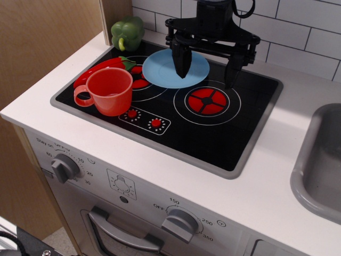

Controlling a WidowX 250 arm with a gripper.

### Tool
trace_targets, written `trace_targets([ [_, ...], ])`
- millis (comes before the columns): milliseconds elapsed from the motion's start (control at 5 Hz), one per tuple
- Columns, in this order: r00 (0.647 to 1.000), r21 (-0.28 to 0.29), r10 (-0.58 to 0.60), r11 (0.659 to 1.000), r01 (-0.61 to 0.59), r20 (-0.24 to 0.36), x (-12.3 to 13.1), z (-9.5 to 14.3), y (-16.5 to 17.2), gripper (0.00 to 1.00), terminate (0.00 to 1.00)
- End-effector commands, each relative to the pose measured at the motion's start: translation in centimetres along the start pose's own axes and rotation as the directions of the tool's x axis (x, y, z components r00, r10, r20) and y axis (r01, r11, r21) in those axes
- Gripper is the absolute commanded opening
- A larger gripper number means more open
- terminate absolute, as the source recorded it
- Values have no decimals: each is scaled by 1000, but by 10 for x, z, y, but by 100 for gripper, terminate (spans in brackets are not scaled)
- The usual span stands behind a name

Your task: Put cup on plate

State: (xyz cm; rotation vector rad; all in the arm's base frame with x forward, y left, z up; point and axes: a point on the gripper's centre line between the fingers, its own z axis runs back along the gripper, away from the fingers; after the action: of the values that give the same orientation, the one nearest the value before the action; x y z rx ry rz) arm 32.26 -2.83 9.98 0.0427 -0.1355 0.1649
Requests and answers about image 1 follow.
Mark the black toy stovetop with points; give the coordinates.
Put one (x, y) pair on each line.
(205, 125)

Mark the red plastic cup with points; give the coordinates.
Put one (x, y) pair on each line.
(108, 89)

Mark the grey timer knob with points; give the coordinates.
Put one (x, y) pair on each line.
(64, 168)

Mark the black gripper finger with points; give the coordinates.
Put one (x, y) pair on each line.
(232, 70)
(182, 58)

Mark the grey temperature knob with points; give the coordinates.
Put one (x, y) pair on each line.
(180, 224)

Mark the green toy bell pepper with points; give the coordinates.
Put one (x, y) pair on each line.
(127, 33)

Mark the blue plastic plate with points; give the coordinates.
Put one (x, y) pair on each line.
(159, 70)

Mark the red toy chili pepper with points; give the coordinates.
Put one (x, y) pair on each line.
(118, 62)

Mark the grey oven door handle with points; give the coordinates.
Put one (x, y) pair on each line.
(149, 243)

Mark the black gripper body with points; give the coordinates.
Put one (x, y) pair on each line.
(213, 31)

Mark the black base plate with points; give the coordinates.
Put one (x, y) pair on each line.
(22, 243)

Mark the grey toy sink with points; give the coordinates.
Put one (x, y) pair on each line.
(315, 179)

